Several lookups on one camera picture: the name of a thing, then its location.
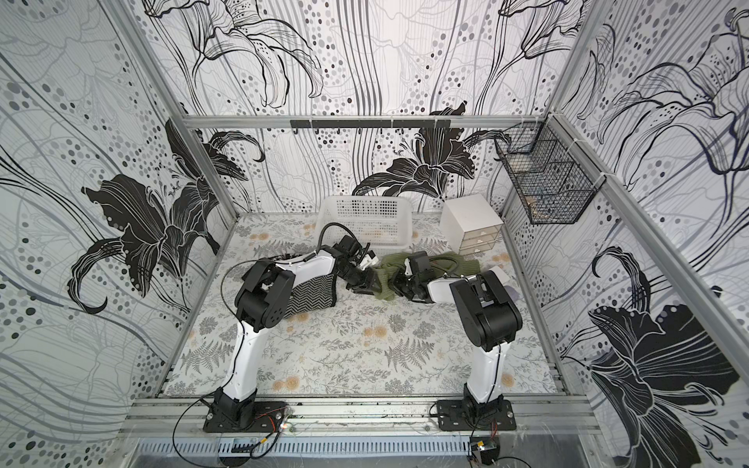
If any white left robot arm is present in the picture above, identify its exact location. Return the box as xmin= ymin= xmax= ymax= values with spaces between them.
xmin=215 ymin=234 xmax=376 ymax=404

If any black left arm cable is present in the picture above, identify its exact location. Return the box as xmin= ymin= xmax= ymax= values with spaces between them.
xmin=315 ymin=221 xmax=358 ymax=253

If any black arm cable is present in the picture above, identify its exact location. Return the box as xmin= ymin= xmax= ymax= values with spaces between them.
xmin=315 ymin=221 xmax=358 ymax=253
xmin=426 ymin=254 xmax=460 ymax=276

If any green knitted scarf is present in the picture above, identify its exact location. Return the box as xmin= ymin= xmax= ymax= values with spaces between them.
xmin=428 ymin=253 xmax=481 ymax=279
xmin=374 ymin=253 xmax=410 ymax=301

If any white mini drawer cabinet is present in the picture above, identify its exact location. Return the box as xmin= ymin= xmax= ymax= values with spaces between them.
xmin=440 ymin=194 xmax=503 ymax=255

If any black wire wall basket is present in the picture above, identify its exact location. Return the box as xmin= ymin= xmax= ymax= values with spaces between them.
xmin=493 ymin=116 xmax=599 ymax=225

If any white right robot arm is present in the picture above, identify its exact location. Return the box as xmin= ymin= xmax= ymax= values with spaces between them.
xmin=387 ymin=252 xmax=524 ymax=409

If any black white patterned scarf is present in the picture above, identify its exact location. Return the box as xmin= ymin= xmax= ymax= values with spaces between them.
xmin=283 ymin=273 xmax=337 ymax=319

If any white rectangular box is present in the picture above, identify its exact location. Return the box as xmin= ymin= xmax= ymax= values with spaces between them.
xmin=490 ymin=266 xmax=512 ymax=287

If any black wall hook rail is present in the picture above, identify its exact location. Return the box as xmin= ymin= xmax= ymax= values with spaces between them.
xmin=290 ymin=118 xmax=453 ymax=130

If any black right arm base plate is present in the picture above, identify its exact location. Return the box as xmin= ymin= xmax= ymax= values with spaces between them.
xmin=430 ymin=385 xmax=517 ymax=432

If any white plastic laundry basket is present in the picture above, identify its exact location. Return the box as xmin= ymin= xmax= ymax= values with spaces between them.
xmin=316 ymin=196 xmax=413 ymax=252

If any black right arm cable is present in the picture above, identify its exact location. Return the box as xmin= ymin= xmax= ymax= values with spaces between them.
xmin=426 ymin=254 xmax=460 ymax=276

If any white slotted cable duct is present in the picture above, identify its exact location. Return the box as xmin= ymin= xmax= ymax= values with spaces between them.
xmin=137 ymin=436 xmax=469 ymax=458

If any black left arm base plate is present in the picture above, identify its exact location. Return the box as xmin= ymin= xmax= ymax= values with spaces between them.
xmin=203 ymin=389 xmax=288 ymax=434

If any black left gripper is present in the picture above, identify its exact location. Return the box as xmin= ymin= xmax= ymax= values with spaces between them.
xmin=332 ymin=260 xmax=384 ymax=294

